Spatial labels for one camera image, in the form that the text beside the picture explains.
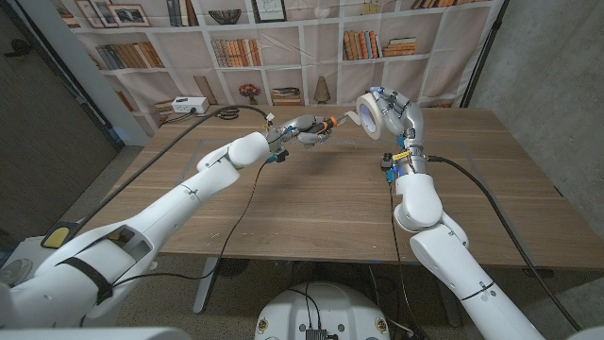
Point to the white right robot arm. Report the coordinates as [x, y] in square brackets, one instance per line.
[448, 245]

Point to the white table leg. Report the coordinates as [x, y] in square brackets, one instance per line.
[205, 283]

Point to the white robot torso base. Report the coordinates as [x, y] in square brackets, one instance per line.
[321, 311]

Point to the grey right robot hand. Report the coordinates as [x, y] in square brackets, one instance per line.
[410, 123]

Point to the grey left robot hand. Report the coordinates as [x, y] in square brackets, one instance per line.
[302, 130]

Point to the yellow black floor object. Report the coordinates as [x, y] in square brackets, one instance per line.
[59, 236]

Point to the black backdrop stand pole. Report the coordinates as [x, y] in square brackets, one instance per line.
[481, 56]

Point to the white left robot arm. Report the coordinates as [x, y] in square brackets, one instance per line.
[165, 212]

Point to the white power strip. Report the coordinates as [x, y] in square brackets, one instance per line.
[189, 105]

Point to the black orange screwdriver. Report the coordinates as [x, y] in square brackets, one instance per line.
[330, 124]

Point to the grey sneaker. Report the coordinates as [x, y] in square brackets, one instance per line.
[14, 271]

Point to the printed bookshelf backdrop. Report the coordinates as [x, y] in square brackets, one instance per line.
[321, 52]

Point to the white masking tape roll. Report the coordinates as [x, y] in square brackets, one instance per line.
[373, 136]

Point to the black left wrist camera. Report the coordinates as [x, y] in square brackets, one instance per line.
[280, 155]

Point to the grey table leg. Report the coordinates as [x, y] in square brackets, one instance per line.
[441, 293]

